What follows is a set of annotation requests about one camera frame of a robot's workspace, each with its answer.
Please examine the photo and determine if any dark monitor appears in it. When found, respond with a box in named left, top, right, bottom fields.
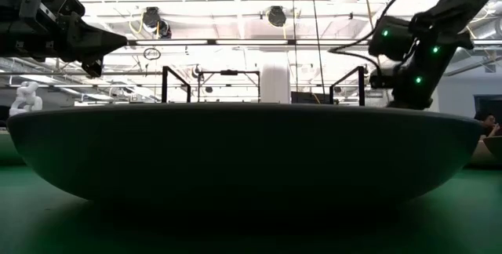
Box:
left=290, top=91, right=331, bottom=105

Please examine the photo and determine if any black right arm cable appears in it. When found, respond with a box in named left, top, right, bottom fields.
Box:
left=328, top=0, right=486, bottom=77

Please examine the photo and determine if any white round column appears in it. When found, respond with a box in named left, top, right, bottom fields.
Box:
left=260, top=63, right=292, bottom=104

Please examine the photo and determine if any dark wall window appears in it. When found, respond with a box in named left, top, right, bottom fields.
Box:
left=473, top=94, right=502, bottom=118

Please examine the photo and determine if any black cable loop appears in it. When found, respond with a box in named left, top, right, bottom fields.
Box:
left=143, top=46, right=162, bottom=61

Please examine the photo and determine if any black hanging cable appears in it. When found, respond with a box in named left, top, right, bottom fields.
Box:
left=290, top=0, right=299, bottom=93
left=308, top=0, right=327, bottom=95

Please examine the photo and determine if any black metal frame shelf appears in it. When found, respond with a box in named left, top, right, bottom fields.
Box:
left=161, top=65, right=366, bottom=107

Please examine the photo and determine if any black metal frame stand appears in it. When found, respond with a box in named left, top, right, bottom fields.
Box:
left=197, top=69, right=261, bottom=103

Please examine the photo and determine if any black ceiling cord reel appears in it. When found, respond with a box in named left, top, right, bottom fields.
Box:
left=157, top=19, right=173, bottom=39
left=267, top=5, right=288, bottom=28
left=141, top=5, right=162, bottom=28

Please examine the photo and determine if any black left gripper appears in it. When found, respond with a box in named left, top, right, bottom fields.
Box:
left=0, top=0, right=129, bottom=78

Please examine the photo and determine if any long ceiling light strip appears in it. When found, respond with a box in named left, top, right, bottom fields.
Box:
left=128, top=38, right=370, bottom=47

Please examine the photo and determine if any person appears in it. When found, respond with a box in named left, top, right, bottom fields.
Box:
left=473, top=111, right=502, bottom=141

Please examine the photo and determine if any brown plate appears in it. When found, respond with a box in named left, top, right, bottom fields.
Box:
left=482, top=135, right=502, bottom=161

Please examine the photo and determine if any large dark bowl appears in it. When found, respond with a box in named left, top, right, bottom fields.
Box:
left=6, top=102, right=484, bottom=204

